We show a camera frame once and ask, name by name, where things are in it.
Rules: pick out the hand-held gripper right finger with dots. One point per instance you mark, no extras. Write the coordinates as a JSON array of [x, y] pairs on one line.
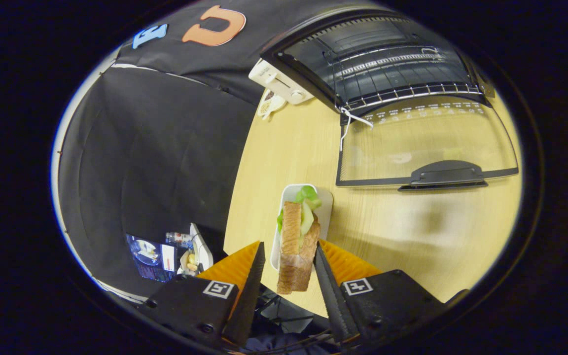
[[331, 296]]

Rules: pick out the white flat panel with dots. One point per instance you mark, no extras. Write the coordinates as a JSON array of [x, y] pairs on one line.
[[202, 249]]

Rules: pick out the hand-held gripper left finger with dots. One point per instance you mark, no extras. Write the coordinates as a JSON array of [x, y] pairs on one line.
[[252, 296]]

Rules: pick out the blue printed box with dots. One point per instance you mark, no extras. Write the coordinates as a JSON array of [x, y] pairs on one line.
[[146, 256]]

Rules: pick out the white pop-up toaster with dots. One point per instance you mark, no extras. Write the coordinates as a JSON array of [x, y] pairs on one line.
[[274, 79]]

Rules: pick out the white rectangular plate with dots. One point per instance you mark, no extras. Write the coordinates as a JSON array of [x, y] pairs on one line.
[[326, 207]]

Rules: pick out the black toaster oven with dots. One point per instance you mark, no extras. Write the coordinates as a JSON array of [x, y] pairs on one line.
[[387, 64]]

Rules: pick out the small white food dish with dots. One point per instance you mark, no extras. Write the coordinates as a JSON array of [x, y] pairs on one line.
[[269, 106]]

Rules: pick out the black backdrop cloth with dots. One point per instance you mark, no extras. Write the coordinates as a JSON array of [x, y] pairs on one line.
[[165, 148]]

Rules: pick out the lettuce bread sandwich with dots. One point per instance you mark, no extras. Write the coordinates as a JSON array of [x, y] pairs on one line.
[[291, 236]]

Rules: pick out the person's dark blue clothing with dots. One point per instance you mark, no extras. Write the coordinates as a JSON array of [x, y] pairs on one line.
[[289, 344]]

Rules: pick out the black metal frame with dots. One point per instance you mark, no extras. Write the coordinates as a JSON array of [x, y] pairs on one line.
[[284, 310]]

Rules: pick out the red label clear bottle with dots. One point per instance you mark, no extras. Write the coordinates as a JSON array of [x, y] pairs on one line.
[[179, 239]]

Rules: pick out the pale snack packet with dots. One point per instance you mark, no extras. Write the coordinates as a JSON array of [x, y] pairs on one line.
[[191, 261]]

